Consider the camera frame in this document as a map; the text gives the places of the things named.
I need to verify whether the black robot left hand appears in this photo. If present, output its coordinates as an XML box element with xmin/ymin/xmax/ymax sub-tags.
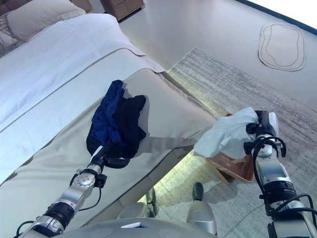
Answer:
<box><xmin>89</xmin><ymin>144</ymin><xmax>131</xmax><ymax>169</ymax></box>

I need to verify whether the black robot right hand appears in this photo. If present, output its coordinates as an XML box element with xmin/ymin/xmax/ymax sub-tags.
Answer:
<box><xmin>245</xmin><ymin>110</ymin><xmax>280</xmax><ymax>141</ymax></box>

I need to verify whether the black garment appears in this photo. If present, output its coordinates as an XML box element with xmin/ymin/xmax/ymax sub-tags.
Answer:
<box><xmin>86</xmin><ymin>94</ymin><xmax>148</xmax><ymax>160</ymax></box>

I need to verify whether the white garment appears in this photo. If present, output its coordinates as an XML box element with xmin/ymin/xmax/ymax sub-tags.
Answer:
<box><xmin>193</xmin><ymin>107</ymin><xmax>260</xmax><ymax>160</ymax></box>

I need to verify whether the blue garment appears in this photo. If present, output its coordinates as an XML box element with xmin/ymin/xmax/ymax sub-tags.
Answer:
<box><xmin>86</xmin><ymin>79</ymin><xmax>127</xmax><ymax>155</ymax></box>

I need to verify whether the brown wicker basket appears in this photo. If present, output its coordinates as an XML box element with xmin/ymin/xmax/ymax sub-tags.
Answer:
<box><xmin>207</xmin><ymin>113</ymin><xmax>256</xmax><ymax>184</ymax></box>

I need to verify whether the beige bed runner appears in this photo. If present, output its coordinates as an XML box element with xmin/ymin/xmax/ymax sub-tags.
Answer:
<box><xmin>0</xmin><ymin>68</ymin><xmax>219</xmax><ymax>238</ymax></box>

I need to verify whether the white bed duvet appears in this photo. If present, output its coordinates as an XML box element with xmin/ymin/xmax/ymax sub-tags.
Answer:
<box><xmin>0</xmin><ymin>12</ymin><xmax>167</xmax><ymax>134</ymax></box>

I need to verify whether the grey striped rug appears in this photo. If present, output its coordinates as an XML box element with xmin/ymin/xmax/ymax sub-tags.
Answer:
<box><xmin>138</xmin><ymin>46</ymin><xmax>317</xmax><ymax>238</ymax></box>

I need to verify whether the grey robot torso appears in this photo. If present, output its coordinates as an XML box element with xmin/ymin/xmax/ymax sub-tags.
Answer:
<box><xmin>61</xmin><ymin>217</ymin><xmax>218</xmax><ymax>238</ymax></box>

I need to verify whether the small oval floor mat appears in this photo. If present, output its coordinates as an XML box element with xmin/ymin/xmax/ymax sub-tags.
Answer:
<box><xmin>258</xmin><ymin>23</ymin><xmax>307</xmax><ymax>72</ymax></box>

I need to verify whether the silver robot right leg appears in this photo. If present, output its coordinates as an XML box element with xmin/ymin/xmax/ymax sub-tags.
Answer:
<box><xmin>187</xmin><ymin>182</ymin><xmax>219</xmax><ymax>237</ymax></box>

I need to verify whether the brown wooden nightstand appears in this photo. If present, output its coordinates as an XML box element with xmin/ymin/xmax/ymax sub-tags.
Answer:
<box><xmin>106</xmin><ymin>0</ymin><xmax>145</xmax><ymax>21</ymax></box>

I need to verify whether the beige pillow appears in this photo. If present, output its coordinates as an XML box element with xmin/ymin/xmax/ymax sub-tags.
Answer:
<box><xmin>6</xmin><ymin>0</ymin><xmax>87</xmax><ymax>42</ymax></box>

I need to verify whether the grey patterned pillow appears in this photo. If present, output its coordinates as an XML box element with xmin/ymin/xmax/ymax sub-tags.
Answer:
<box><xmin>0</xmin><ymin>14</ymin><xmax>19</xmax><ymax>54</ymax></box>

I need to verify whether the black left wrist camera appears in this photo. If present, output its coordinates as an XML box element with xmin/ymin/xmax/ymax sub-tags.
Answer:
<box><xmin>96</xmin><ymin>174</ymin><xmax>108</xmax><ymax>188</ymax></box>

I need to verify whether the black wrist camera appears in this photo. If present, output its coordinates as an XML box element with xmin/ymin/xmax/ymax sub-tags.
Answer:
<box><xmin>243</xmin><ymin>141</ymin><xmax>254</xmax><ymax>156</ymax></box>
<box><xmin>96</xmin><ymin>174</ymin><xmax>108</xmax><ymax>188</ymax></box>

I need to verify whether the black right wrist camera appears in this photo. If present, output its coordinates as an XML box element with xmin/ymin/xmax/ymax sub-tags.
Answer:
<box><xmin>243</xmin><ymin>141</ymin><xmax>254</xmax><ymax>156</ymax></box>

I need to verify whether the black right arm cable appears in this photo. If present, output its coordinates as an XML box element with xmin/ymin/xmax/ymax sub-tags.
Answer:
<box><xmin>244</xmin><ymin>135</ymin><xmax>317</xmax><ymax>224</ymax></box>

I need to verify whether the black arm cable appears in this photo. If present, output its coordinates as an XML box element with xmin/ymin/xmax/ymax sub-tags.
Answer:
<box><xmin>244</xmin><ymin>135</ymin><xmax>317</xmax><ymax>224</ymax></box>
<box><xmin>16</xmin><ymin>173</ymin><xmax>108</xmax><ymax>238</ymax></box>

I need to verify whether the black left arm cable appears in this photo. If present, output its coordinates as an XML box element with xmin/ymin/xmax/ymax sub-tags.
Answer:
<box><xmin>16</xmin><ymin>173</ymin><xmax>108</xmax><ymax>238</ymax></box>

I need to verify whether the taupe upholstered bed frame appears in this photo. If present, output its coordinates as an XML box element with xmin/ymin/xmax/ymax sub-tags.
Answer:
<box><xmin>115</xmin><ymin>71</ymin><xmax>219</xmax><ymax>212</ymax></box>

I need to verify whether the black window floor rail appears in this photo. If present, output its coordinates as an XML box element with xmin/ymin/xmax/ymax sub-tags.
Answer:
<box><xmin>237</xmin><ymin>0</ymin><xmax>317</xmax><ymax>37</ymax></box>

